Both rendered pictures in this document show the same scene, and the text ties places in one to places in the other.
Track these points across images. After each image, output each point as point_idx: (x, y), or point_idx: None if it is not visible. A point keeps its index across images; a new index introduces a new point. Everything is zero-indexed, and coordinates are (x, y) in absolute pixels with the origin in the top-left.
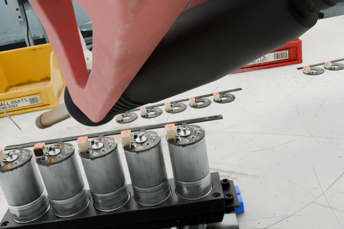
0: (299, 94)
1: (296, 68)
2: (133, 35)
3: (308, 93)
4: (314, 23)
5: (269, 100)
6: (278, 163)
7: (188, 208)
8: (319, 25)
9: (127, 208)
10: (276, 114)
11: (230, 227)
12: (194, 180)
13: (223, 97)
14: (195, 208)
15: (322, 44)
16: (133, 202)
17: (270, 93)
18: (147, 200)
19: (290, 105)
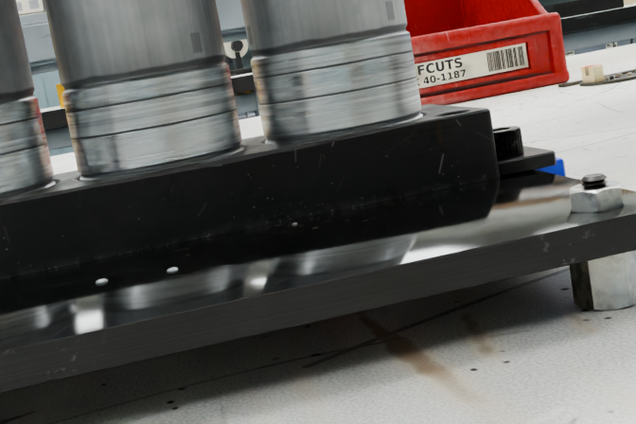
0: (597, 99)
1: (556, 87)
2: None
3: (626, 95)
4: None
5: (510, 117)
6: (622, 156)
7: (335, 169)
8: (576, 58)
9: (44, 191)
10: (548, 122)
11: (551, 188)
12: (354, 30)
13: None
14: (367, 171)
15: (606, 64)
16: (77, 182)
17: (504, 113)
18: (141, 142)
19: (583, 110)
